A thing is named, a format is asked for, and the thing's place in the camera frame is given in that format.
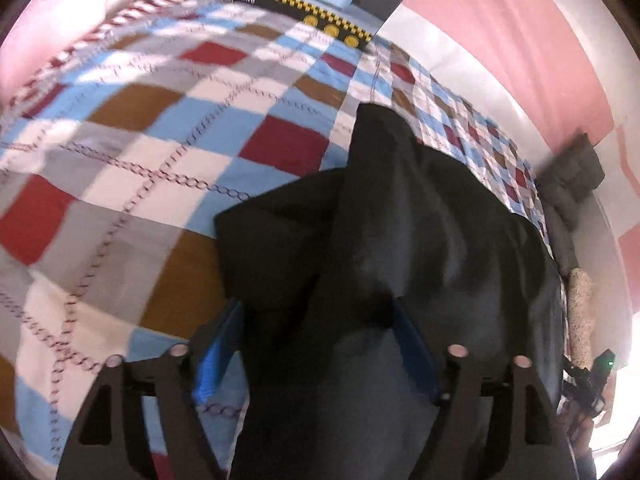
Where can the red white striped cloth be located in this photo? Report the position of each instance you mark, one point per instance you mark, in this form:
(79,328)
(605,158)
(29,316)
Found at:
(125,15)

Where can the grey padded cushion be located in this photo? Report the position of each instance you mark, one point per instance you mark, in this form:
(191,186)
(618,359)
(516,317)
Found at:
(570,185)

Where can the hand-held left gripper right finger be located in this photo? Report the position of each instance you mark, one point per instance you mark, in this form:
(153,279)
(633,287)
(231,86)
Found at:
(416,355)

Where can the black jacket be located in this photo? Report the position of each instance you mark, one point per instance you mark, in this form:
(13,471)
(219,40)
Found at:
(400,240)

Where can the checkered patchwork quilt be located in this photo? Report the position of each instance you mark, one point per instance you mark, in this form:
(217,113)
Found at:
(150,135)

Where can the person's right hand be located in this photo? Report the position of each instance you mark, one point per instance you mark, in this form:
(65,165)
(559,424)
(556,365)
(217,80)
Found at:
(575,427)

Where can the beige speckled pillow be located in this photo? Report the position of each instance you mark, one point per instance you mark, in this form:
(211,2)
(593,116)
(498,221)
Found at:
(580,310)

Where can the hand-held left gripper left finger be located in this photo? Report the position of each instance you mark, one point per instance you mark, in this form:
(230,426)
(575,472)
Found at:
(212,365)

